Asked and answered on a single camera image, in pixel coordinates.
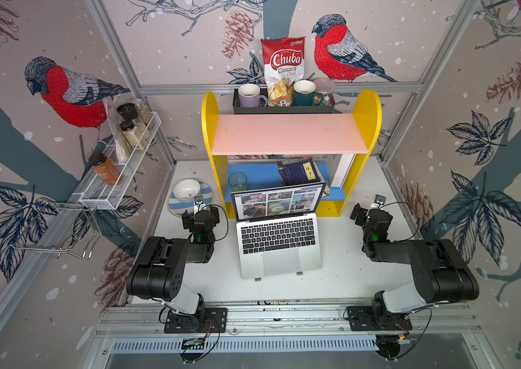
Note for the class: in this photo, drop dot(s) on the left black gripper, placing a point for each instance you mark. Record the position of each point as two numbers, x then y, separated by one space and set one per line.
187 221

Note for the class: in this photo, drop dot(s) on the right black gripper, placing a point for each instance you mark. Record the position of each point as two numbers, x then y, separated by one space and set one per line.
360 212

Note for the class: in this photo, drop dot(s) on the silver laptop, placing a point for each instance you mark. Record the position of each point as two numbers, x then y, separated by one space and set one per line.
277 230

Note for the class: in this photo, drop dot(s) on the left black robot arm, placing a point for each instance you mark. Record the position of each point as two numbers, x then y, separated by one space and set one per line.
158 272

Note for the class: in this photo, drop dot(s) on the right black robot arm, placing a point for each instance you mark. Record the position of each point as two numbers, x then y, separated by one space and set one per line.
439 274

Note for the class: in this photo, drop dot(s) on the silver laptop stand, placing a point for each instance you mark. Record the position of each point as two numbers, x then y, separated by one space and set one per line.
297 273

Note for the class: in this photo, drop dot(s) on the black lid spice jar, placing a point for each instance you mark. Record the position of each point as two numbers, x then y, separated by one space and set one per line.
133 135
128 112

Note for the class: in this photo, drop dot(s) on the blue striped plate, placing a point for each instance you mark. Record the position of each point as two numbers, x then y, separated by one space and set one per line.
177 207

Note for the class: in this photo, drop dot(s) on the white bowl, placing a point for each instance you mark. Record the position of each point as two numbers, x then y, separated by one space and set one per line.
186 190

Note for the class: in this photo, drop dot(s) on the green drinking glass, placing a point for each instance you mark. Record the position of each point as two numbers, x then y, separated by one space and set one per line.
238 182

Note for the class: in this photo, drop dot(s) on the white book upright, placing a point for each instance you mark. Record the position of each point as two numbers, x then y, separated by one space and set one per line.
343 166

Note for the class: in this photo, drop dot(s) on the yellow shelf unit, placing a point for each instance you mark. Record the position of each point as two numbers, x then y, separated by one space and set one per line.
302 135

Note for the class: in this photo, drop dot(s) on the dark blue book stack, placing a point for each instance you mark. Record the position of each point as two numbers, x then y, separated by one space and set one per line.
300 172

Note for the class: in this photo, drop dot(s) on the orange spice jar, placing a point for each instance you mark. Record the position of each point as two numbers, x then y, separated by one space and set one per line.
105 168

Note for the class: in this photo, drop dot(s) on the black tray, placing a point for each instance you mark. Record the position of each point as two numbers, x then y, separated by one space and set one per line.
273 110

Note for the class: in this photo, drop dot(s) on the clear spice jar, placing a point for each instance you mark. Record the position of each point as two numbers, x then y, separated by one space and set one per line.
143 111

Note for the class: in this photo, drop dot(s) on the purple mug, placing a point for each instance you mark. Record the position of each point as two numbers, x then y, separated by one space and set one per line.
250 96

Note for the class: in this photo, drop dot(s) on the green mug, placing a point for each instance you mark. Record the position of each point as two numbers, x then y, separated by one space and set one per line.
304 92

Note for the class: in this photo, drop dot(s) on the red chips bag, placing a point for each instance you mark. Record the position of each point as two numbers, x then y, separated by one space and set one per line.
283 66

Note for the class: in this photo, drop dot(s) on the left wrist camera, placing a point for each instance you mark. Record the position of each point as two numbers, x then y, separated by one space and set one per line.
198 203

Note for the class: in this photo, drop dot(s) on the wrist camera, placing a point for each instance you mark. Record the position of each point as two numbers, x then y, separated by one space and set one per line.
198 203
379 201

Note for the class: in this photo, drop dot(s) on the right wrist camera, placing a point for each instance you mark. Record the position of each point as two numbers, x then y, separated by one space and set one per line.
379 201

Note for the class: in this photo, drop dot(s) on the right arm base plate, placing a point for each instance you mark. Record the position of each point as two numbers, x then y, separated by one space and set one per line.
363 318

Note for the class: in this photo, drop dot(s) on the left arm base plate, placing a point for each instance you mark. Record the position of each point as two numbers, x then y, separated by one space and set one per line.
210 320

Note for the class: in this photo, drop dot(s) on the wire hook rack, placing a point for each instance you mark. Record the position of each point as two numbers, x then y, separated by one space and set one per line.
75 233

